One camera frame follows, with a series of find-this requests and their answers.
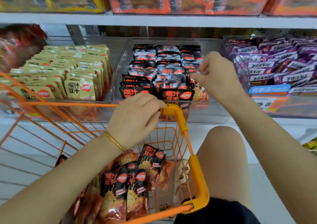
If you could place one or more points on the person's right hand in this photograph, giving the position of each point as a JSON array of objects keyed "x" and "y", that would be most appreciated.
[{"x": 219, "y": 77}]

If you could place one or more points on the person's right forearm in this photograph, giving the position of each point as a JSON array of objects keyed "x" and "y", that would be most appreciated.
[{"x": 282, "y": 152}]

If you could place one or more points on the pile of black orange snacks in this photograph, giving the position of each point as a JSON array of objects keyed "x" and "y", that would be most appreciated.
[{"x": 124, "y": 191}]

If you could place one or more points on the pile of green yellow packages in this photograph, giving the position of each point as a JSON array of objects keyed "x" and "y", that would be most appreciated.
[{"x": 311, "y": 146}]

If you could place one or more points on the person's right leg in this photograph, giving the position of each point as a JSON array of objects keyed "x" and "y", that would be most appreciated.
[{"x": 228, "y": 167}]

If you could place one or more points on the pile of red tan packets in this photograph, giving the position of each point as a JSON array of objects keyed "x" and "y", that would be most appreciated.
[{"x": 20, "y": 43}]

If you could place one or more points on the person's left hand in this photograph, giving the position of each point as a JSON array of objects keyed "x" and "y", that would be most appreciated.
[{"x": 133, "y": 117}]

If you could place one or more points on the pile of purple packets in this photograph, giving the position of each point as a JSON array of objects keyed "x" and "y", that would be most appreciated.
[{"x": 282, "y": 60}]

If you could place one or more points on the person's left forearm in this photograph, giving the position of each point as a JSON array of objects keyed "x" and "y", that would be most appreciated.
[{"x": 49, "y": 186}]

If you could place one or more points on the orange shopping cart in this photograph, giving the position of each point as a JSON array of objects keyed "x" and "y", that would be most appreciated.
[{"x": 198, "y": 181}]

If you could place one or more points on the black shorts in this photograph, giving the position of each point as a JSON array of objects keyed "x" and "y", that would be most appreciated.
[{"x": 218, "y": 211}]

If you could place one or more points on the row of black orange snacks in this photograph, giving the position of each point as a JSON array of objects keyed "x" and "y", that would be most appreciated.
[
  {"x": 176, "y": 93},
  {"x": 131, "y": 91},
  {"x": 190, "y": 58}
]

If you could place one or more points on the orange blue shelf price tag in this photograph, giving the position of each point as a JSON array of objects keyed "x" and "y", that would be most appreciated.
[{"x": 270, "y": 100}]

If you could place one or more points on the row of yellow orange snacks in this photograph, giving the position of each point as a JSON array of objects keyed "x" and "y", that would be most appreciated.
[
  {"x": 79, "y": 88},
  {"x": 10, "y": 82},
  {"x": 44, "y": 92}
]

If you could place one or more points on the black flame print snack packet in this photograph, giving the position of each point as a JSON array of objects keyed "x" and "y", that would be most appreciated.
[{"x": 199, "y": 95}]

